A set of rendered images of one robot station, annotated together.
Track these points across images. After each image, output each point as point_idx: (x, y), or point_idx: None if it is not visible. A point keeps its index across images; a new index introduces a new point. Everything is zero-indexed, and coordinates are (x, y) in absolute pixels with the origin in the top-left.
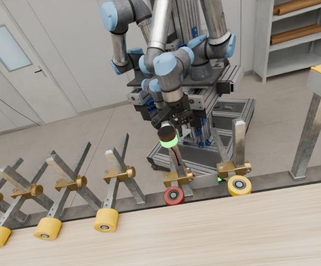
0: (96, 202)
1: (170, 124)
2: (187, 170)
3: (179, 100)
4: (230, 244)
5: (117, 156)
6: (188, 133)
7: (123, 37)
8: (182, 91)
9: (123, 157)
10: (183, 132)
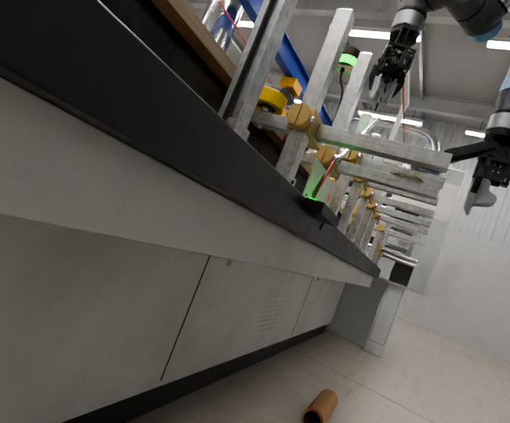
0: (342, 216)
1: (364, 53)
2: (334, 151)
3: (392, 28)
4: None
5: (362, 123)
6: (376, 89)
7: None
8: (403, 17)
9: (384, 167)
10: (376, 86)
